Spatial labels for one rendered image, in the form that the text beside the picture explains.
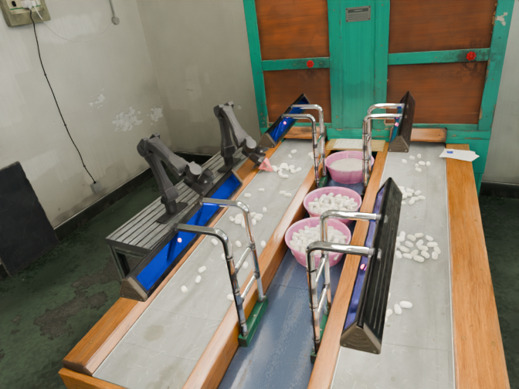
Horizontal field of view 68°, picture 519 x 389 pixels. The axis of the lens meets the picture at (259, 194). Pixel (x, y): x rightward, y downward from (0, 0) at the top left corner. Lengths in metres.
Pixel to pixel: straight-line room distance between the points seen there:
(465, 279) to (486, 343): 0.25
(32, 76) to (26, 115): 0.30
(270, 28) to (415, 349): 1.86
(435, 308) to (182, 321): 0.82
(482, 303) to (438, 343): 0.21
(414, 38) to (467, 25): 0.25
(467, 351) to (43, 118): 3.16
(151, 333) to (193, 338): 0.15
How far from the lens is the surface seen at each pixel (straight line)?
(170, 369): 1.28
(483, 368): 1.23
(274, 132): 1.79
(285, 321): 1.40
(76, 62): 3.70
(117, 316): 1.47
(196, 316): 1.39
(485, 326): 1.33
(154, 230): 2.03
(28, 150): 3.45
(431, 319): 1.34
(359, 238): 1.59
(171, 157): 1.87
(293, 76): 2.47
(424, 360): 1.24
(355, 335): 0.82
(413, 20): 2.31
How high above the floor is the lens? 1.70
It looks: 29 degrees down
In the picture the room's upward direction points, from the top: 8 degrees counter-clockwise
